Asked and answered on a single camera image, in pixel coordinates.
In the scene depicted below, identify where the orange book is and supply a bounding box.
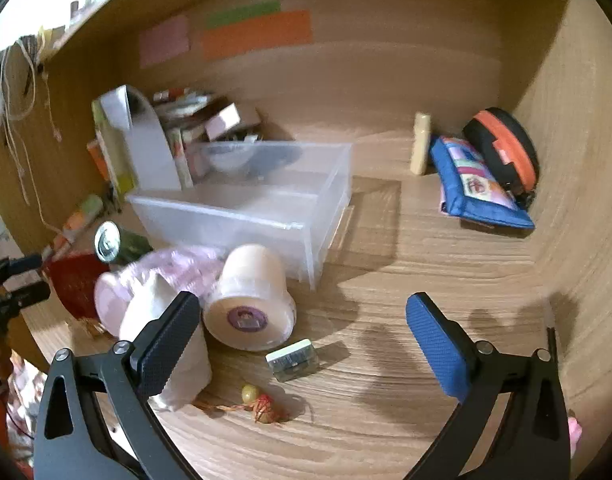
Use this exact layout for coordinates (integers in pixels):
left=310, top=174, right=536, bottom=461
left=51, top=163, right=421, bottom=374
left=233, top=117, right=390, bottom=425
left=86, top=140, right=110, bottom=182

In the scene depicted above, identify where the floral cloth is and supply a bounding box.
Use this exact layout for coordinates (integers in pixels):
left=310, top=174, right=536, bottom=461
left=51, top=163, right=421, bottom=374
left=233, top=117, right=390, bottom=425
left=6, top=355, right=48, bottom=461

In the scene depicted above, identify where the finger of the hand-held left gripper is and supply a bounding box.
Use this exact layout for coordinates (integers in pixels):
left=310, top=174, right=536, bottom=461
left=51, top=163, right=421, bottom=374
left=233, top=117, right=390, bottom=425
left=0, top=281, right=53, bottom=313
left=1, top=254, right=44, bottom=277

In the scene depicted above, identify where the cream hanging cord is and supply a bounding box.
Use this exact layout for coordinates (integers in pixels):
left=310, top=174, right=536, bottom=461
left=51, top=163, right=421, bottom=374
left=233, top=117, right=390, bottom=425
left=0, top=40, right=62, bottom=233

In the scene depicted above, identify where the cream rectangular bar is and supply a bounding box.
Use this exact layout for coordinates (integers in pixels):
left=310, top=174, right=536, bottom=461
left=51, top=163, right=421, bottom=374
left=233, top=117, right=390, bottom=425
left=410, top=111, right=433, bottom=176

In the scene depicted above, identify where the black orange round case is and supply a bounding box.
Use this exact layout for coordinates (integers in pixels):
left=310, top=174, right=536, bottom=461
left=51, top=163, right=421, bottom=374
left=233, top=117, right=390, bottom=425
left=462, top=107, right=541, bottom=196

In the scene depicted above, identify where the white cloth pouch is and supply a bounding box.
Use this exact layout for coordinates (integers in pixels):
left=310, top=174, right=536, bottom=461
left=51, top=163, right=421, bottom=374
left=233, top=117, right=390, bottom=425
left=118, top=272, right=213, bottom=413

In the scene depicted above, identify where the blue patterned pencil pouch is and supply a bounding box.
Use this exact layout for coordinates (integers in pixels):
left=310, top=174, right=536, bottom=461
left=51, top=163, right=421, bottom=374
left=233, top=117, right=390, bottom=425
left=430, top=135, right=536, bottom=233

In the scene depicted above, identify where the cream tape roll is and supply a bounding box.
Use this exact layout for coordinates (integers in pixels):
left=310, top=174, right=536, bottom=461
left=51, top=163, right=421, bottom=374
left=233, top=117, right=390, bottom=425
left=202, top=244, right=297, bottom=352

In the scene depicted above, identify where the clear plastic storage box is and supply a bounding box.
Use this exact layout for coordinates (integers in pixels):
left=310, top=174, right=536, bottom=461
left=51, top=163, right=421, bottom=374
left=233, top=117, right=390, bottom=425
left=126, top=141, right=354, bottom=291

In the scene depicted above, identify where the stack of flat packets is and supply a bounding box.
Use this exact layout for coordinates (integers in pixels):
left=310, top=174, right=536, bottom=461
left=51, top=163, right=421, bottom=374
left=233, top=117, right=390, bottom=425
left=153, top=87, right=218, bottom=122

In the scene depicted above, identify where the pink sticky note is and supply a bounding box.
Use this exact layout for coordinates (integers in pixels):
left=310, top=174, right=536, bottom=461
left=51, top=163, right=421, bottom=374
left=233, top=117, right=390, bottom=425
left=138, top=14, right=192, bottom=68

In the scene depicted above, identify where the green orange long packet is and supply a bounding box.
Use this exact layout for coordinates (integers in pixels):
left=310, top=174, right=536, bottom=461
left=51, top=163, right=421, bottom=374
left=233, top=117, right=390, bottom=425
left=51, top=195, right=105, bottom=257

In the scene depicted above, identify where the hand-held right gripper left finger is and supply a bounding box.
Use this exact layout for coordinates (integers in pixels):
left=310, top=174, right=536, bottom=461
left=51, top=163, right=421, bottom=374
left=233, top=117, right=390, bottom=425
left=33, top=291, right=207, bottom=480

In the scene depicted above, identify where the wooden desktop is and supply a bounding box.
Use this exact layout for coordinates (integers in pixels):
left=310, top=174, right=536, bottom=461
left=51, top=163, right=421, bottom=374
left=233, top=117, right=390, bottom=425
left=21, top=110, right=579, bottom=480

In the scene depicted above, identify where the dark green pump bottle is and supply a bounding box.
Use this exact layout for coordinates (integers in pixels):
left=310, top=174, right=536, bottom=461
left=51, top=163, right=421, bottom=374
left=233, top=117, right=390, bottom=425
left=94, top=221, right=154, bottom=265

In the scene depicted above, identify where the small pink white box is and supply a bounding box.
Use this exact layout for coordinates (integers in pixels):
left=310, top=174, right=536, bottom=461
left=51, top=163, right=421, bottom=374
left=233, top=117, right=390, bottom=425
left=205, top=104, right=243, bottom=140

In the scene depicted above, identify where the red pouch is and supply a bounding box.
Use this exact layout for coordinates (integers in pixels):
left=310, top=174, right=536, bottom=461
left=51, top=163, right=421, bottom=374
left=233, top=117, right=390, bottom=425
left=43, top=254, right=112, bottom=321

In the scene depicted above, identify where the pink knitted cloth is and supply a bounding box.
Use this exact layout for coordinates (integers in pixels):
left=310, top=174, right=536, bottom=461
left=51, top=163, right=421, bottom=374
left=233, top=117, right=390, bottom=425
left=131, top=246, right=227, bottom=306

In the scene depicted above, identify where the orange sticky note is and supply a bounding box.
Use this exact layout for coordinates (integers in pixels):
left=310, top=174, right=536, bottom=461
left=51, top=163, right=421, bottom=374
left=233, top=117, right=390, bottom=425
left=201, top=10, right=313, bottom=61

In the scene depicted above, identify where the pink round case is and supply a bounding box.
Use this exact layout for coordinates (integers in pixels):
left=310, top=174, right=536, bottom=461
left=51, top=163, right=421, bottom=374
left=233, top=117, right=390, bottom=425
left=94, top=271, right=133, bottom=338

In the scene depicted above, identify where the green white book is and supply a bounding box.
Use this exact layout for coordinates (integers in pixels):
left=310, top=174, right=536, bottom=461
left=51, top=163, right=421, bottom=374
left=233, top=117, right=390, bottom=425
left=92, top=100, right=137, bottom=201

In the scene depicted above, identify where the green sticky note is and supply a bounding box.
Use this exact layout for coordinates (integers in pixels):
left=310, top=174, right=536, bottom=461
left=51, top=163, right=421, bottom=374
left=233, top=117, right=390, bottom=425
left=205, top=0, right=283, bottom=30

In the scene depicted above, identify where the red white carton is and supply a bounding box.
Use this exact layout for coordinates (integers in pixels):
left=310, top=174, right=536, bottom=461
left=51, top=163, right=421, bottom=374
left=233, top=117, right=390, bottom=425
left=168, top=125, right=207, bottom=187

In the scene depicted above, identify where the white cardboard box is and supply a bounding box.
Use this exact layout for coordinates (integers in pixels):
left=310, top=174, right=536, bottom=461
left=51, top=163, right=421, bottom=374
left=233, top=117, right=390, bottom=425
left=98, top=86, right=184, bottom=192

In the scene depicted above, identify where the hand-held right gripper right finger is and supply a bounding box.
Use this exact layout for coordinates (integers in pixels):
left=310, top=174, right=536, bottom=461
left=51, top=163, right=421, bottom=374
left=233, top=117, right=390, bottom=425
left=405, top=291, right=572, bottom=480

